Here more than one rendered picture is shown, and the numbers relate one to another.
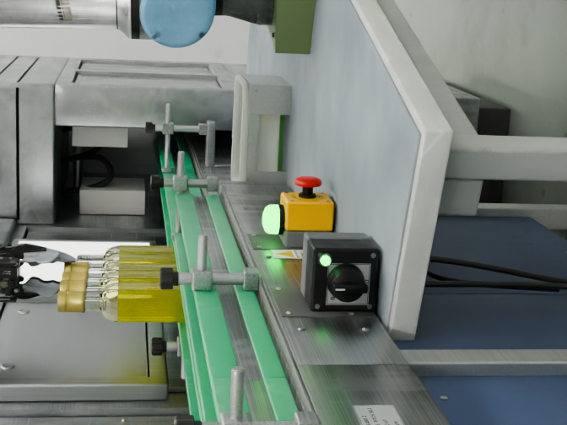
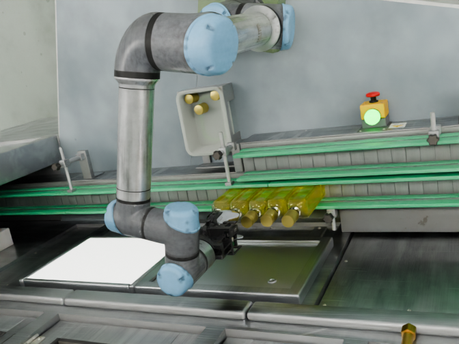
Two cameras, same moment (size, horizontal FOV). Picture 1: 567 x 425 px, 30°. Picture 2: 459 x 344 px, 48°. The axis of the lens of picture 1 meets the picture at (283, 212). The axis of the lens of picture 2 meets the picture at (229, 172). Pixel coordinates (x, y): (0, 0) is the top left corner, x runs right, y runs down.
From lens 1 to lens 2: 1.78 m
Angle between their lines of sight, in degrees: 53
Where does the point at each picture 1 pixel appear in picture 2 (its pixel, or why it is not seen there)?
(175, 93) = (24, 149)
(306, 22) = not seen: hidden behind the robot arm
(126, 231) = (32, 252)
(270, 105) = (229, 95)
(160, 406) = (339, 248)
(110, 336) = (243, 252)
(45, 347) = (248, 269)
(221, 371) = not seen: outside the picture
